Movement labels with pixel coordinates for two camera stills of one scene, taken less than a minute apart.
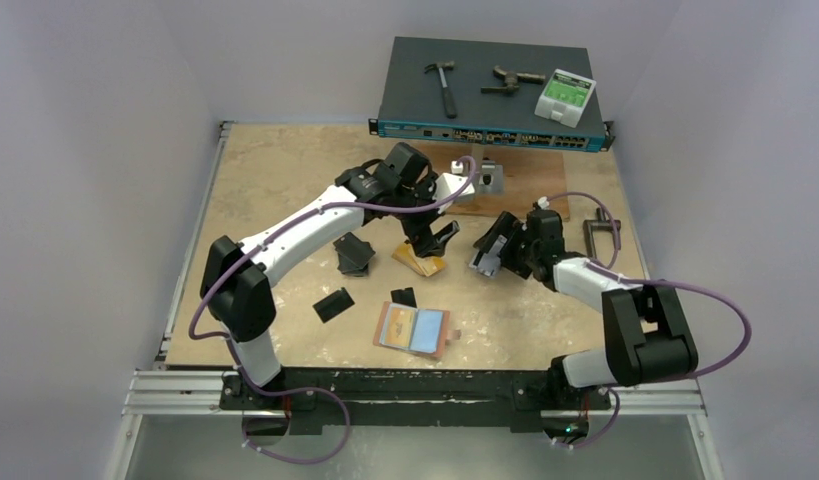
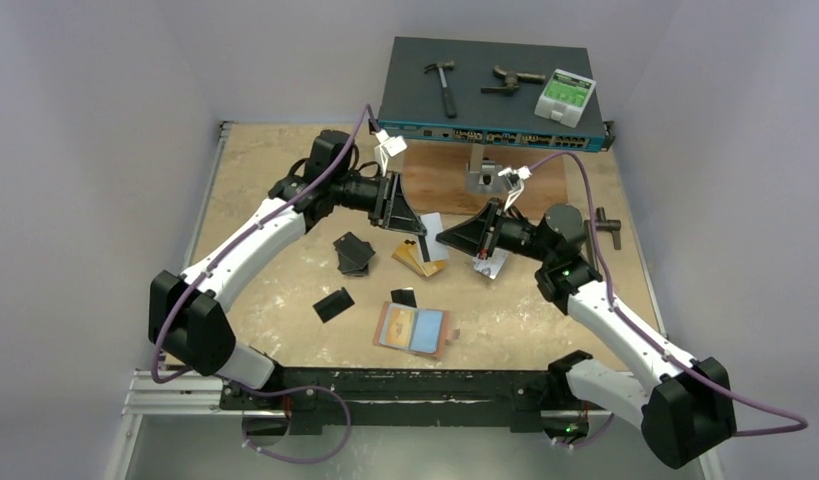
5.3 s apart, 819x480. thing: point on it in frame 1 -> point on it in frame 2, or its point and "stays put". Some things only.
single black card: (333, 304) stays put
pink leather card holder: (417, 330) stays put
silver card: (398, 329) stays put
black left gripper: (423, 241) -> (400, 215)
